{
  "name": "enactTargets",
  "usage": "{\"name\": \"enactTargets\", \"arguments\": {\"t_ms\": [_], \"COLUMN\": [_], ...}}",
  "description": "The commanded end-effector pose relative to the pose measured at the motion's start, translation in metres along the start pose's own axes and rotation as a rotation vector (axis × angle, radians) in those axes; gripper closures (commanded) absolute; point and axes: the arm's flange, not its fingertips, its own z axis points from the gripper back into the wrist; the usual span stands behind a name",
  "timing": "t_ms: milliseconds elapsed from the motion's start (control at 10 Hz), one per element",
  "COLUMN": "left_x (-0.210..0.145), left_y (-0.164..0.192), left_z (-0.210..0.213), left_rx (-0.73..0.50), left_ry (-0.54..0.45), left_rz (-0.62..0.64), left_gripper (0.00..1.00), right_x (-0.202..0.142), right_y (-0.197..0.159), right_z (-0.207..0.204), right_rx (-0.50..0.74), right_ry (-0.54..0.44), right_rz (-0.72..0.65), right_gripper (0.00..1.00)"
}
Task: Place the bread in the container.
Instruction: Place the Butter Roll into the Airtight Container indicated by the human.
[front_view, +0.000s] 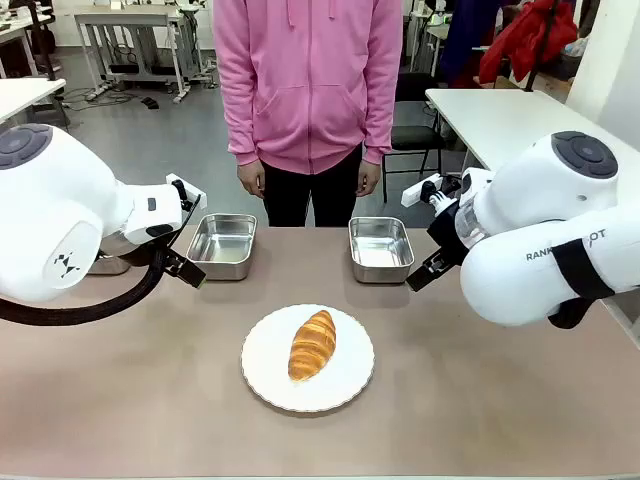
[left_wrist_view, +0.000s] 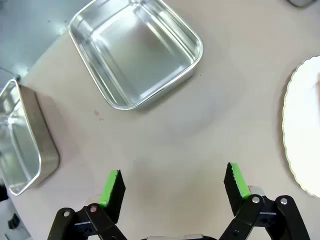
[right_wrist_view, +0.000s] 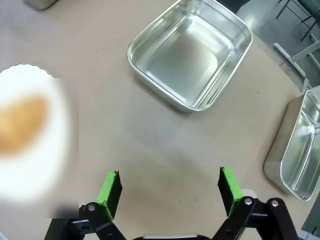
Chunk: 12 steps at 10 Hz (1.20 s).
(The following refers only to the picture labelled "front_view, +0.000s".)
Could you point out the white table with black pole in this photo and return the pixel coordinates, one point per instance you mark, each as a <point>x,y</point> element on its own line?
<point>25,95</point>

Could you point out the dark blue hanging cloth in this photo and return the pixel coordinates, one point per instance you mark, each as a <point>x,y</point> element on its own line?
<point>462,40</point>

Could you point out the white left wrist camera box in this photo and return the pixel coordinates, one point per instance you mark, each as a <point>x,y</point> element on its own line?
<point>186,186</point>

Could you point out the person's left hand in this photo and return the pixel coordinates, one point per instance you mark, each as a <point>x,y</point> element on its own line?
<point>369,178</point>

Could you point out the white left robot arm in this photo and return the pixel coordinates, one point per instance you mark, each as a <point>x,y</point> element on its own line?
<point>55,210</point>

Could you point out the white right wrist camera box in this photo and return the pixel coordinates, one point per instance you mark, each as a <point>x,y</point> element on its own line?
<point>420,191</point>

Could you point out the person in pink hoodie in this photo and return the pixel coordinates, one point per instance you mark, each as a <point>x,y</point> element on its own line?
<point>310,85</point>

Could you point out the white metal frame workbench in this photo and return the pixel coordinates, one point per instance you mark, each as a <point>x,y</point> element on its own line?
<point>140,30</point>

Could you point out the person's right hand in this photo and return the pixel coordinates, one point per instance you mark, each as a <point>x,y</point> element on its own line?
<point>251,180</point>

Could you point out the black office chair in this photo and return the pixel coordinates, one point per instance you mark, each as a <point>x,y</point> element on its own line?
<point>415,125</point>

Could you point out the white scalloped plate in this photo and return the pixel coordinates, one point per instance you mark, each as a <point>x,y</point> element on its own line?
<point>270,360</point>

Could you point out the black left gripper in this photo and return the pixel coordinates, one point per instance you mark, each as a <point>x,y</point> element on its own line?
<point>167,257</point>

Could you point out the golden croissant bread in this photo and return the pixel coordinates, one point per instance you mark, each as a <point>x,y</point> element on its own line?
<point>312,345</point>

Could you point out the steel rectangular container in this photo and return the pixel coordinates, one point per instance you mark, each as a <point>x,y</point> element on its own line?
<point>222,245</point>
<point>381,248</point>

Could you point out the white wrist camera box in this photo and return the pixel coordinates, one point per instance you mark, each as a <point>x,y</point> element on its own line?
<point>186,186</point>
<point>420,191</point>

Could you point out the white side table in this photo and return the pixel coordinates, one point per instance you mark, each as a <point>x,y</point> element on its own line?
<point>495,120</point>

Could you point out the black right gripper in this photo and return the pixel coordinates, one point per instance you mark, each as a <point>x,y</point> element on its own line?
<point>447,240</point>

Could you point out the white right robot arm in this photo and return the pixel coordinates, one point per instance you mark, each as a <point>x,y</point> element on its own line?
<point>545,210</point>

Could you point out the red jacket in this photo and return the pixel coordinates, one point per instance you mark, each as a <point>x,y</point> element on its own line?
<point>525,40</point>

